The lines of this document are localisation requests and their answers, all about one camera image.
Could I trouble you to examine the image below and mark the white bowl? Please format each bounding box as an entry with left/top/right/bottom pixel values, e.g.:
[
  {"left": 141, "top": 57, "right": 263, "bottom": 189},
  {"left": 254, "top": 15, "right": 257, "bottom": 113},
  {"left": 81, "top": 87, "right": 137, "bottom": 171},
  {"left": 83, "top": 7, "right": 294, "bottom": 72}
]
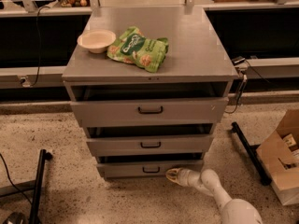
[{"left": 77, "top": 29, "right": 116, "bottom": 54}]

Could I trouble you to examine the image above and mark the black cable left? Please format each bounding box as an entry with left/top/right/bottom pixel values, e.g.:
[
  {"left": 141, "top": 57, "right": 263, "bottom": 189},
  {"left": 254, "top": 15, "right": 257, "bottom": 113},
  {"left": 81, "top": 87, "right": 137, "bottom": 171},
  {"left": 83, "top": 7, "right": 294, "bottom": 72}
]
[{"left": 0, "top": 152, "right": 34, "bottom": 207}]

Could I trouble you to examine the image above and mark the black power adapter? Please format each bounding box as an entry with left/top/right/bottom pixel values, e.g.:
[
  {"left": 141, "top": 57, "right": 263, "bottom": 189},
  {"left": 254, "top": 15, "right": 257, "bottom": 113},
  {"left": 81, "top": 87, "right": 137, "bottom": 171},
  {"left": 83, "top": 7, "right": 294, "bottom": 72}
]
[{"left": 232, "top": 56, "right": 246, "bottom": 66}]

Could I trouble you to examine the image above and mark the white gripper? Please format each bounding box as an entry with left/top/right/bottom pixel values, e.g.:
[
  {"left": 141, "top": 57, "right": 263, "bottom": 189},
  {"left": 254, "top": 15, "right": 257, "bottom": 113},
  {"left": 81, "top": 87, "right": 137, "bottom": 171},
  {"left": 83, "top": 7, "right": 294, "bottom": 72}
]
[{"left": 165, "top": 168, "right": 200, "bottom": 187}]

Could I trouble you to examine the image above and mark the black stand leg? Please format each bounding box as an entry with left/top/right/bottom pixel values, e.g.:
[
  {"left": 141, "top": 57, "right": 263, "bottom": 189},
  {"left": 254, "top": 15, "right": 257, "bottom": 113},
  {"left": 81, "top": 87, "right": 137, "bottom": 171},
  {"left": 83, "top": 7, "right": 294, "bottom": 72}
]
[
  {"left": 232, "top": 122, "right": 272, "bottom": 186},
  {"left": 29, "top": 149, "right": 52, "bottom": 224}
]

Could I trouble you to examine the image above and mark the black stand leg right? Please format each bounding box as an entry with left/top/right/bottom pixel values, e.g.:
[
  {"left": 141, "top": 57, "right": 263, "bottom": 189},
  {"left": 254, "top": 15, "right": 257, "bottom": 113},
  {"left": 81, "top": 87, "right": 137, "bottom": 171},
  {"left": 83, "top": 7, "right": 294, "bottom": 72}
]
[{"left": 232, "top": 122, "right": 272, "bottom": 186}]

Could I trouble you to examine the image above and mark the grey middle drawer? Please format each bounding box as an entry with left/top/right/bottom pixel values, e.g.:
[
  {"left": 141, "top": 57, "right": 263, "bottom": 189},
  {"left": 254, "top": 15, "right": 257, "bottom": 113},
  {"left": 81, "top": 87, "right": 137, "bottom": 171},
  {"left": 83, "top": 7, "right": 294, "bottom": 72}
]
[{"left": 87, "top": 124, "right": 213, "bottom": 157}]

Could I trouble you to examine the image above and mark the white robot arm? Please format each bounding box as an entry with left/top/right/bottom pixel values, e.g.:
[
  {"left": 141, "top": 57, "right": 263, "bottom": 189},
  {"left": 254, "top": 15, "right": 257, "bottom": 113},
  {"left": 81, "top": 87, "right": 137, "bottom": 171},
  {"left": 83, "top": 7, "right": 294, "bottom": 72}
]
[{"left": 166, "top": 168, "right": 263, "bottom": 224}]

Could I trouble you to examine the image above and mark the grey drawer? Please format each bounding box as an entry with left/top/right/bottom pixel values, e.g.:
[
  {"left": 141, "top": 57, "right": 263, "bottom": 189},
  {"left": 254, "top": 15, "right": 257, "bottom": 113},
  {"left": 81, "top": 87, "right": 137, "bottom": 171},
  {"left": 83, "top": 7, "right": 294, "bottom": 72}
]
[
  {"left": 96, "top": 152, "right": 204, "bottom": 179},
  {"left": 87, "top": 124, "right": 213, "bottom": 157},
  {"left": 67, "top": 84, "right": 228, "bottom": 127}
]

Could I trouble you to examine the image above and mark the grey top drawer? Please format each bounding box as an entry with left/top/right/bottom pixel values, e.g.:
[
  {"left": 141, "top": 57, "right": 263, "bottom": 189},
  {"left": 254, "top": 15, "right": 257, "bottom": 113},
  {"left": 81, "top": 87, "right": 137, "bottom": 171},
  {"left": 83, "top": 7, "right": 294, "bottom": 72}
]
[{"left": 67, "top": 84, "right": 228, "bottom": 127}]

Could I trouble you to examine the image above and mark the cardboard box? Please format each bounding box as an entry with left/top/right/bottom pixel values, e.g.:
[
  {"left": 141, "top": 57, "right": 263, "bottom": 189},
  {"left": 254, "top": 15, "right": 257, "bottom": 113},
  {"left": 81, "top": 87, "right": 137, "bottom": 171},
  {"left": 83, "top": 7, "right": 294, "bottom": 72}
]
[{"left": 257, "top": 109, "right": 299, "bottom": 205}]

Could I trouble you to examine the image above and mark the grey bottom drawer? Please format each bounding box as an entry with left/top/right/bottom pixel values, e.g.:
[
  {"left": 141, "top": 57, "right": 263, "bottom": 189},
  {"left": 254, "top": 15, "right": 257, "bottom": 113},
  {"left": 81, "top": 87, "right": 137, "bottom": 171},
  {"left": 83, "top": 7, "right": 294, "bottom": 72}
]
[{"left": 96, "top": 152, "right": 204, "bottom": 179}]

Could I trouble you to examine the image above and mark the black stand leg left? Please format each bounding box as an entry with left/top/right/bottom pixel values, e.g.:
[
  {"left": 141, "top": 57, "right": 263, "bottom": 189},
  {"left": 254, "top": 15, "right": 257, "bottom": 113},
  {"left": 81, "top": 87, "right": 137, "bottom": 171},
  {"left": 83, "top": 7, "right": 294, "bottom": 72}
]
[{"left": 29, "top": 149, "right": 52, "bottom": 224}]

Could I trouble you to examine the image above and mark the green snack bag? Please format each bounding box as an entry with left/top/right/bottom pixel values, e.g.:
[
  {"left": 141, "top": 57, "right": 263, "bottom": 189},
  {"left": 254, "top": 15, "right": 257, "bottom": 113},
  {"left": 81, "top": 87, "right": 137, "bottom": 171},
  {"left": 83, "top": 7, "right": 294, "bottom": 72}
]
[{"left": 107, "top": 26, "right": 169, "bottom": 73}]

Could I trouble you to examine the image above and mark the black hanging cable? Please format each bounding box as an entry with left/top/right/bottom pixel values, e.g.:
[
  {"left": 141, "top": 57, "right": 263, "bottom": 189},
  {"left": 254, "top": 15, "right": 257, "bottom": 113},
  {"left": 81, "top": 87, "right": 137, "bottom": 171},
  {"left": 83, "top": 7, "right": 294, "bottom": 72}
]
[{"left": 29, "top": 5, "right": 51, "bottom": 88}]

